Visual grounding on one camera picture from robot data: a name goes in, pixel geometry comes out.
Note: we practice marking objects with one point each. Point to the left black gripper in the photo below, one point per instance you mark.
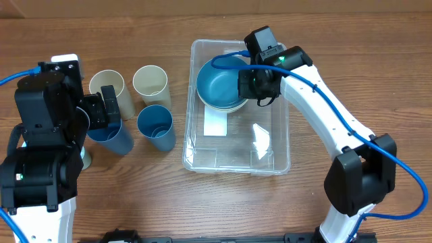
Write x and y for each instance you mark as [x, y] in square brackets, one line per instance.
[100, 117]

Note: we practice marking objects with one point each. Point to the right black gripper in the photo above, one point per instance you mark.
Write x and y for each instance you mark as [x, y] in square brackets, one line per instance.
[246, 92]

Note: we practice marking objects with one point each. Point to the tall beige cup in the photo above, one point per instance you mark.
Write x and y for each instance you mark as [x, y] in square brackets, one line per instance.
[151, 83]
[124, 98]

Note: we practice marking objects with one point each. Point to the dark blue bowl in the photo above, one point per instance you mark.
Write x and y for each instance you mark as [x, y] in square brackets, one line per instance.
[218, 87]

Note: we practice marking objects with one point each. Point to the cream bowl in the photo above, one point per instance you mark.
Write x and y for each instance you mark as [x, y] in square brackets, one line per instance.
[226, 110]

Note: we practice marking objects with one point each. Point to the small mint green cup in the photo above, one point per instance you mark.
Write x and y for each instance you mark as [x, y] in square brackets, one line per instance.
[86, 158]

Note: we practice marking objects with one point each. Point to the clear plastic storage container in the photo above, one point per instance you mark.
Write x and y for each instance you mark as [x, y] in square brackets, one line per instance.
[258, 138]

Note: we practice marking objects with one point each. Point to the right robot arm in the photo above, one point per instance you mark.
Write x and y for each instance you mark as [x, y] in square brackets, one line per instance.
[362, 172]

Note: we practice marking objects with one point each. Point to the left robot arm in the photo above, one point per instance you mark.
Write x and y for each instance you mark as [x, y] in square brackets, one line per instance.
[39, 174]

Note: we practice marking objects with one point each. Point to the white label in container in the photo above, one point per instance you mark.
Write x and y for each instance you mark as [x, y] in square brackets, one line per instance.
[215, 122]

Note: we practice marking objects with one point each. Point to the tall blue cup left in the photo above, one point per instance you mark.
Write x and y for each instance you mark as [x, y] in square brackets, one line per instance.
[115, 137]

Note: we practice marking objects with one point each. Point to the tall blue cup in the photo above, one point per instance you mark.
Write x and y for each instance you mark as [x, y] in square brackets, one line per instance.
[115, 137]
[155, 122]

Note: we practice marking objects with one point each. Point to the tall blue cup right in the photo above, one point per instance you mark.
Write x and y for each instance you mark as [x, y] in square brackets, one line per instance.
[155, 122]

